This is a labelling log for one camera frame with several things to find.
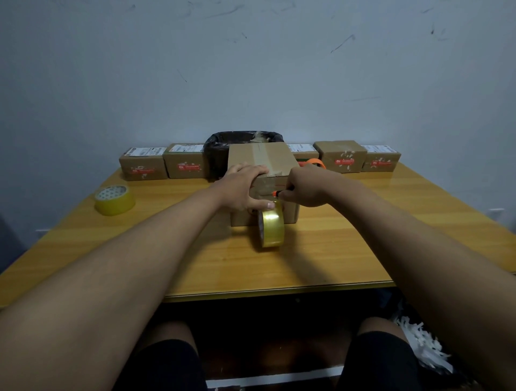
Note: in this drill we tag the person's left hand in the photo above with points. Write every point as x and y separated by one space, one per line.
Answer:
238 187

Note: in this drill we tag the person's right hand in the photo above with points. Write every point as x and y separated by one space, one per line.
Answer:
310 185

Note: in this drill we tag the orange black utility knife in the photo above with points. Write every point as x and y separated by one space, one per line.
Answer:
275 193

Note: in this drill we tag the large brown cardboard box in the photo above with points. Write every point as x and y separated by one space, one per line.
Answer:
262 155

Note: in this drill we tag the yellow clear tape roll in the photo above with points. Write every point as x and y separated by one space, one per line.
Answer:
272 225

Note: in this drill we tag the person's right forearm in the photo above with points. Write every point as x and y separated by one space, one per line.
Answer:
423 262

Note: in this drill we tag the person's left forearm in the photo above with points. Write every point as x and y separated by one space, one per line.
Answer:
100 290

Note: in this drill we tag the orange tape dispenser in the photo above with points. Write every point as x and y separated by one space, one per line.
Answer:
314 161

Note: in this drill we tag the small box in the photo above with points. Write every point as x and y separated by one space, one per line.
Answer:
340 155
185 163
383 159
304 152
143 167

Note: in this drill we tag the yellow tape roll honeycomb core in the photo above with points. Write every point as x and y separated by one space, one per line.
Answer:
117 203

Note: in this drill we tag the person's right leg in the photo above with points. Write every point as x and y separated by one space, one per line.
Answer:
379 324

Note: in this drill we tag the person's leg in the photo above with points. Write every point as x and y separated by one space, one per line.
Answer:
169 330
379 324

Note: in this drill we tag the person's left leg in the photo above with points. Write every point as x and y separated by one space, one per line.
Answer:
169 330

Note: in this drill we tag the black bin with bag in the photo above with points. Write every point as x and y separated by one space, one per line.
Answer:
215 155

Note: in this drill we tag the black shorts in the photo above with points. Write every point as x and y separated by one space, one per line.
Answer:
169 366

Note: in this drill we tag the white shredded paper pile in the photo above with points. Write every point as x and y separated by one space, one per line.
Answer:
427 346

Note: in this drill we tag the white wall socket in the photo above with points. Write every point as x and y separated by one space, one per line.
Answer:
496 212

